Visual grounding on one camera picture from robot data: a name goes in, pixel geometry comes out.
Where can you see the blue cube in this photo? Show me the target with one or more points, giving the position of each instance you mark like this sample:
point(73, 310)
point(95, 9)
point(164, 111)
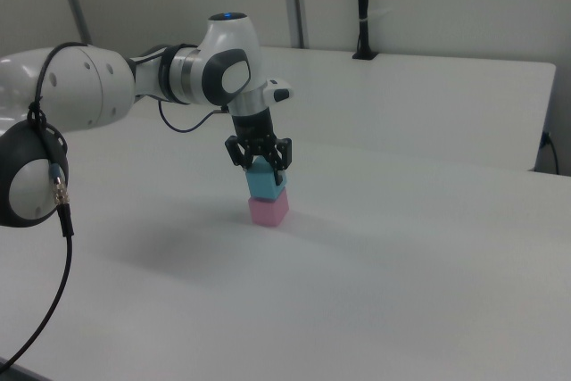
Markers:
point(261, 184)

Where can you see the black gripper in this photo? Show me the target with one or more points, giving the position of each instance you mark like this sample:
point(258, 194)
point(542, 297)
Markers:
point(253, 126)

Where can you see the black camera pole stand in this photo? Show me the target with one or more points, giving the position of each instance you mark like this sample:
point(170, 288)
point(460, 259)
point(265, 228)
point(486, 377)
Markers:
point(365, 6)

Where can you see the pink cube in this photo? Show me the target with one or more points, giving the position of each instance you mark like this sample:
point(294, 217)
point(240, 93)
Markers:
point(267, 213)

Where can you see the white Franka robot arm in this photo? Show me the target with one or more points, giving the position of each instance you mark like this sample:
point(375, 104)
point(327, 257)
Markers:
point(89, 86)

